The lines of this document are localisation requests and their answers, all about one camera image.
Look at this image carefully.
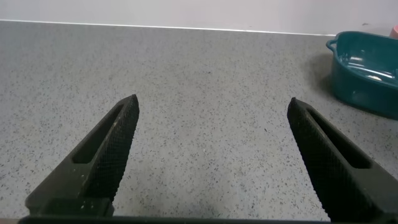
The teal plastic tub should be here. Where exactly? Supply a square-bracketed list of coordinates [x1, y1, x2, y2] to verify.
[325, 30, 398, 121]

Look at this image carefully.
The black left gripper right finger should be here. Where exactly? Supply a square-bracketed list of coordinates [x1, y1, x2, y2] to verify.
[287, 97, 398, 222]

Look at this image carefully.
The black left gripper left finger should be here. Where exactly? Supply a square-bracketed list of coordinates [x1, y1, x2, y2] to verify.
[25, 94, 140, 217]

